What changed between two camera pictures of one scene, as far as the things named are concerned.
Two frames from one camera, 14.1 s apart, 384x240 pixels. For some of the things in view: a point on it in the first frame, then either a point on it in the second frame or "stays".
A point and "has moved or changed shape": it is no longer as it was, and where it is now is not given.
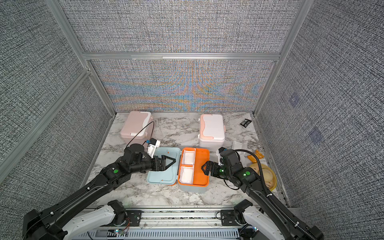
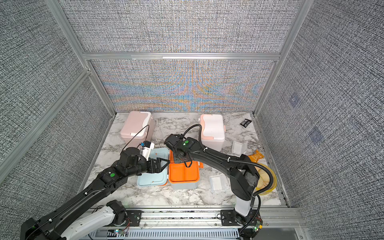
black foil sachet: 245,122 stays
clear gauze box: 188,157 has moved or changed shape
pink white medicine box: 137,128 stays
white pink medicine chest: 212,131 stays
